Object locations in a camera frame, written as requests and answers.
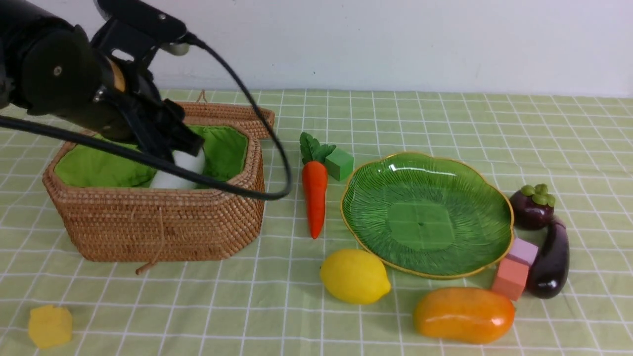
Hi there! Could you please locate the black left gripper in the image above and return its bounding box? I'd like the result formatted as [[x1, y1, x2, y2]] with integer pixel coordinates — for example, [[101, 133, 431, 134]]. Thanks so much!
[[106, 59, 204, 163]]

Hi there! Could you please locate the white toy radish with leaf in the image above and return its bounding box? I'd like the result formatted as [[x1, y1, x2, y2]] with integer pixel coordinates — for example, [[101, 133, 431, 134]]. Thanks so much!
[[149, 148, 205, 190]]

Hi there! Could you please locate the orange toy carrot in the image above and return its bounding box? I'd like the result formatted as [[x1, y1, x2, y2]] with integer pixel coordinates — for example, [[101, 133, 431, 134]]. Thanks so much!
[[299, 132, 336, 239]]

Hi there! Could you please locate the yellow toy lemon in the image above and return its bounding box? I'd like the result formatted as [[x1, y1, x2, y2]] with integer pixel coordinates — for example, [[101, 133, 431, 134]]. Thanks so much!
[[319, 249, 392, 306]]

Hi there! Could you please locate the orange toy mango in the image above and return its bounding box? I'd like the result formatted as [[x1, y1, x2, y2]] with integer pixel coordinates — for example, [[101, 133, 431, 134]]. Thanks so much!
[[413, 287, 516, 345]]

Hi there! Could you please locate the dark purple toy mangosteen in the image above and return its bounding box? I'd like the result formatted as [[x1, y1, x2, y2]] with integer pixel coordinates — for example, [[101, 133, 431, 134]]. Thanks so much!
[[509, 184, 556, 230]]

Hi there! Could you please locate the dark purple toy eggplant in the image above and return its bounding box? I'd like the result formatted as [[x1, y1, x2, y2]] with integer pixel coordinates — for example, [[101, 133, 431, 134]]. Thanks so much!
[[525, 216, 570, 299]]

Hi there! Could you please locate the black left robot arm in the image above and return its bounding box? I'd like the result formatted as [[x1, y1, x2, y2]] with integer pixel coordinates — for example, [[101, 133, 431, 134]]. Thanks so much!
[[0, 0, 204, 162]]

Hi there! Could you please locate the woven wicker basket green lining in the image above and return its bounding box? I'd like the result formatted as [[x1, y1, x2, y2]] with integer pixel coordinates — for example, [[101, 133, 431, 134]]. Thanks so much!
[[43, 120, 266, 275]]

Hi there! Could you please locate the woven wicker basket lid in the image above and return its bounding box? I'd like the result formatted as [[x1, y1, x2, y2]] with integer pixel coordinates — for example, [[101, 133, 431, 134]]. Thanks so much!
[[174, 101, 272, 139]]

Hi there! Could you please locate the green foam cube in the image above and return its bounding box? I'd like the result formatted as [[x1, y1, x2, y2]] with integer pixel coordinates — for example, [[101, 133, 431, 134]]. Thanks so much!
[[324, 148, 355, 181]]

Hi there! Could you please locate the yellow foam cube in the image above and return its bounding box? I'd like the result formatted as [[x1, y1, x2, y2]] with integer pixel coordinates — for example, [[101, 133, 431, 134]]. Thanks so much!
[[28, 305, 73, 349]]

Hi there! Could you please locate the green checkered tablecloth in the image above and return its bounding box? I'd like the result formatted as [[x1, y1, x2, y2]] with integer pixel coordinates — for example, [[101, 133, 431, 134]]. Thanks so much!
[[0, 90, 633, 356]]

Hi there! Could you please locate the green leaf-shaped glass plate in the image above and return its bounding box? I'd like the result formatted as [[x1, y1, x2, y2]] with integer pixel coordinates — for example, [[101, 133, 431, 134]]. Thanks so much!
[[340, 151, 515, 280]]

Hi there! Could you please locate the salmon pink foam cube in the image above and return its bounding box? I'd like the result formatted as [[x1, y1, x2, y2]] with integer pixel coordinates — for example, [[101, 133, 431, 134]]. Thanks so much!
[[491, 258, 529, 301]]

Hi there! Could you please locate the lilac foam cube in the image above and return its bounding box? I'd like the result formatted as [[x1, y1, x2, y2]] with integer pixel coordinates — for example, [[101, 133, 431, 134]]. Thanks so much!
[[506, 237, 540, 267]]

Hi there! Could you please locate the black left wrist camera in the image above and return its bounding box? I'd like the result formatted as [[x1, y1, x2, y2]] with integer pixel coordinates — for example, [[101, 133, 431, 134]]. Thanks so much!
[[91, 0, 189, 65]]

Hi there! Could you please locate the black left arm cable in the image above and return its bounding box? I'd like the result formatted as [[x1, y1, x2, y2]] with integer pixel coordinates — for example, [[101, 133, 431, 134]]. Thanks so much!
[[0, 32, 293, 201]]

